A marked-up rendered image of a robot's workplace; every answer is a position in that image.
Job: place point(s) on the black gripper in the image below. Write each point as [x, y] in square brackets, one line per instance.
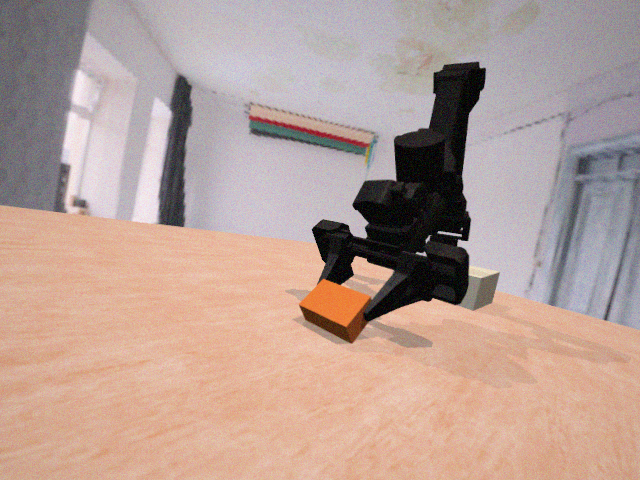
[443, 276]

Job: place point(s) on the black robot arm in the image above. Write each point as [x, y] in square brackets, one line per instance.
[429, 164]

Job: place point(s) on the orange block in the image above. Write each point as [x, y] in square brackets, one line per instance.
[336, 309]

